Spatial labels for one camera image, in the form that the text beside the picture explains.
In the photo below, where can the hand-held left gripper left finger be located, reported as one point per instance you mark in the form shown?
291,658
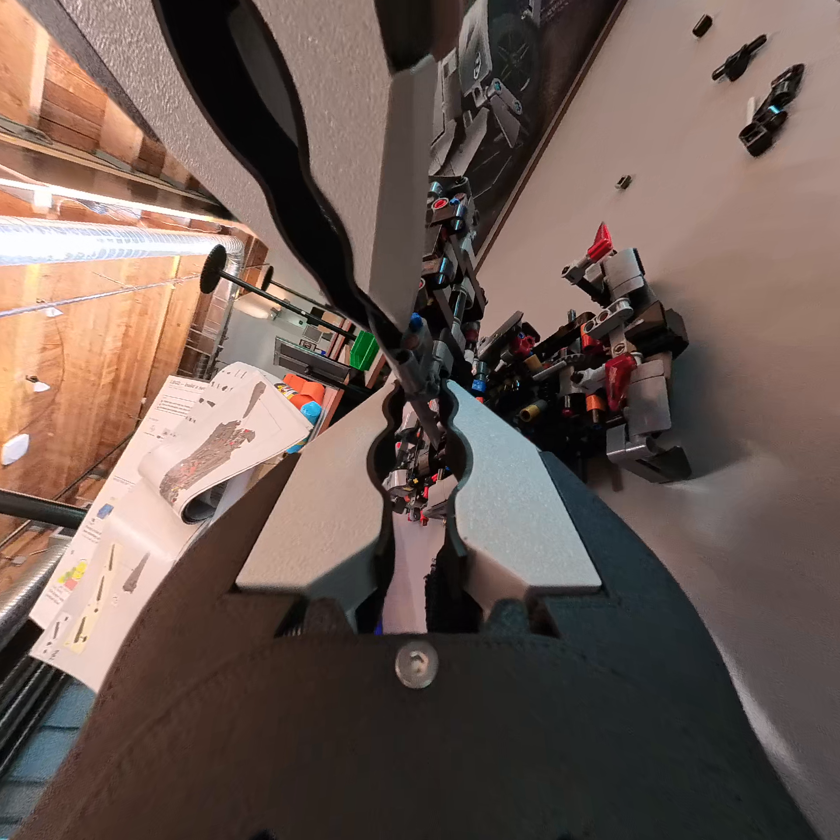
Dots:
328,525

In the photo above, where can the dark grey desk rail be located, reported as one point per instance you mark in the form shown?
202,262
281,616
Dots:
308,358

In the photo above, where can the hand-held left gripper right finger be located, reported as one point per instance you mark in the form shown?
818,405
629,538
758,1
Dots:
518,525

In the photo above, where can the green plastic bin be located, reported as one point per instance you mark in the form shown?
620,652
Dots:
364,351

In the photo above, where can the orange bag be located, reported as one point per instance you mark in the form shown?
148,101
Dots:
305,390

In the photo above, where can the grey lego car model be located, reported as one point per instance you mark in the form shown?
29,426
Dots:
623,367

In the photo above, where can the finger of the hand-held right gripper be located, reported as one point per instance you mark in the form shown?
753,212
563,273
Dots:
367,164
151,72

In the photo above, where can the silver ventilation duct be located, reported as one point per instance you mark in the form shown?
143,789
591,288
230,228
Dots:
98,241

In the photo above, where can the black floor lamp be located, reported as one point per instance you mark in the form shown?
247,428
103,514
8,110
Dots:
267,277
213,269

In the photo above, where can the lego set box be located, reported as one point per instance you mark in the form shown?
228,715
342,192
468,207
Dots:
499,65

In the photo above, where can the blue roll pouch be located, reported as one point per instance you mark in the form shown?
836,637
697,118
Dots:
310,412

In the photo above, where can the long grey lego panel assembly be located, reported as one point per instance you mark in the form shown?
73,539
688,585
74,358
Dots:
453,275

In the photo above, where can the open instruction booklet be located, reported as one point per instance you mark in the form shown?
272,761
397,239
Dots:
197,459

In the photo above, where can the scattered loose lego pieces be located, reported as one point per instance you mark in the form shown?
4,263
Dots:
771,111

